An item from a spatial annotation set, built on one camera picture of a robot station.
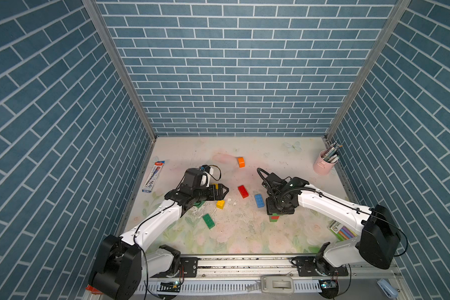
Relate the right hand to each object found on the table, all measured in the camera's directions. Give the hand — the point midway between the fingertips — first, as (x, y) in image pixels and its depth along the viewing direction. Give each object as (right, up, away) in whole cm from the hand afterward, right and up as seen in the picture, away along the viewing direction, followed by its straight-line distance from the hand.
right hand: (274, 212), depth 82 cm
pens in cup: (+33, +26, +14) cm, 45 cm away
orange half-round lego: (-14, +22, +27) cm, 37 cm away
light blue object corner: (+39, -24, -15) cm, 48 cm away
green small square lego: (0, -5, +4) cm, 7 cm away
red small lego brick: (0, -3, 0) cm, 3 cm away
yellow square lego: (-25, +2, +7) cm, 26 cm away
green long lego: (-1, +2, -8) cm, 8 cm away
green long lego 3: (-29, -5, +3) cm, 30 cm away
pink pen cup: (+29, +19, +17) cm, 38 cm away
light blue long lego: (-5, +3, +9) cm, 11 cm away
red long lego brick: (-13, +6, +13) cm, 20 cm away
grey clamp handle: (-3, -22, -14) cm, 26 cm away
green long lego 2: (-34, +2, +6) cm, 35 cm away
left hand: (-22, +9, 0) cm, 24 cm away
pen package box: (-62, +14, +19) cm, 67 cm away
